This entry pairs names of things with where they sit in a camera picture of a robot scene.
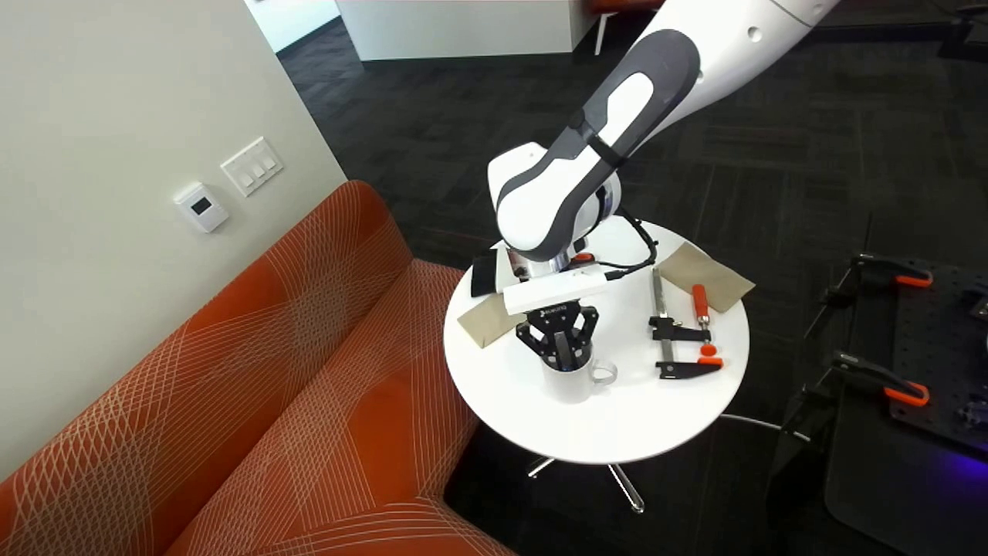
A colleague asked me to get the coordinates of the white wall thermostat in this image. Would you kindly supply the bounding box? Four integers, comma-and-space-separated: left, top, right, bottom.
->
170, 179, 230, 234

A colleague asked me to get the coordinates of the large brown sandpaper sheet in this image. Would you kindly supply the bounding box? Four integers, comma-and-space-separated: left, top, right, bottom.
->
652, 244, 755, 318

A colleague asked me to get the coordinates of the black clamp orange handle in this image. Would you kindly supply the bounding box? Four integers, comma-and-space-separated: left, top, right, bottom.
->
805, 352, 935, 414
821, 250, 939, 313

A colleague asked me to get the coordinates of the white light switch plate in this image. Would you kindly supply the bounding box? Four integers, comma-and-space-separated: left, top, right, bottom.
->
215, 132, 287, 201

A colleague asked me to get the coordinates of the chrome star table base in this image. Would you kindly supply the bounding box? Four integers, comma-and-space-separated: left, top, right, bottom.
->
524, 410, 815, 517

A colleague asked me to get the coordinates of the orange handled steel bar clamp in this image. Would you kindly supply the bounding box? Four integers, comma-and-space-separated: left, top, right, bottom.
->
645, 269, 724, 385

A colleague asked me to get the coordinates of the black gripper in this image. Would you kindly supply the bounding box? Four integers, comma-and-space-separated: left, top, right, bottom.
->
516, 300, 605, 376

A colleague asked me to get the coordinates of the orange patterned sofa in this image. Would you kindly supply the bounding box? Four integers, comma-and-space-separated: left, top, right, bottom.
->
0, 179, 517, 556

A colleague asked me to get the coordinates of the white cabinet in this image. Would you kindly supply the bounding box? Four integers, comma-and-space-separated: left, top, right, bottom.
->
333, 0, 598, 66

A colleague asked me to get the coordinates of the black tripod stand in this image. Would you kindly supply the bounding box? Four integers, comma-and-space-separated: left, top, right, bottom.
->
767, 352, 859, 520

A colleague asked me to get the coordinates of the black camera cable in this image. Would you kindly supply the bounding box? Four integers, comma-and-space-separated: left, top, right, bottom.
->
588, 213, 662, 286

